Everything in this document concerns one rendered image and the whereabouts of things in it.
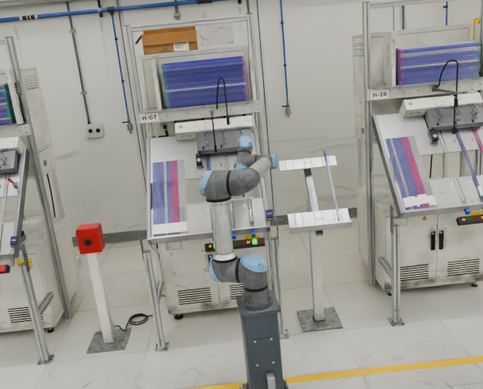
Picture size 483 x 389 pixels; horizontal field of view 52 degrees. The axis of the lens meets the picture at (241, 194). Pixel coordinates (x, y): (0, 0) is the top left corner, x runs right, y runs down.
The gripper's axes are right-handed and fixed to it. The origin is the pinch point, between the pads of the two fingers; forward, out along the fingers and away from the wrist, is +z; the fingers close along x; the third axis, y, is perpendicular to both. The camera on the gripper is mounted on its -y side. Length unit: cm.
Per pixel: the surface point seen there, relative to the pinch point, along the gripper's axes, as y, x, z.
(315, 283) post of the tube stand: -64, -36, 40
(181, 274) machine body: -47, 48, 52
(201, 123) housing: 37.5, 24.0, 9.7
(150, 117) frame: 44, 56, 7
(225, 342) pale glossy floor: -93, 23, 47
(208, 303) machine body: -66, 33, 65
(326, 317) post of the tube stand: -84, -42, 58
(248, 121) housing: 35.7, -4.9, 9.5
